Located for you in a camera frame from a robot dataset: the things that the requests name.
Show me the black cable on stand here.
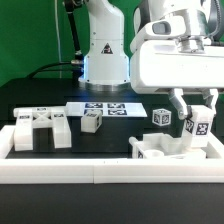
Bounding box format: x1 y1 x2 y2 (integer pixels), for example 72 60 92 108
25 0 88 80

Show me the white chair seat part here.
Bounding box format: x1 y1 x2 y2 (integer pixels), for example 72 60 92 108
129 133 206 159

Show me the white U-shaped border fence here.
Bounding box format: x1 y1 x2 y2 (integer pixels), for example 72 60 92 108
0 125 224 184

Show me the white chair backrest part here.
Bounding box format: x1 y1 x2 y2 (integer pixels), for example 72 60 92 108
13 106 72 151

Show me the white sheet with tags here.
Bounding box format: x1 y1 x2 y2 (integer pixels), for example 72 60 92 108
66 102 147 117

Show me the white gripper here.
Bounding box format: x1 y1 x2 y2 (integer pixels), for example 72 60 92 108
130 40 224 120

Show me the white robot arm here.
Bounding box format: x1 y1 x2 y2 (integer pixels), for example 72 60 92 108
80 0 224 119

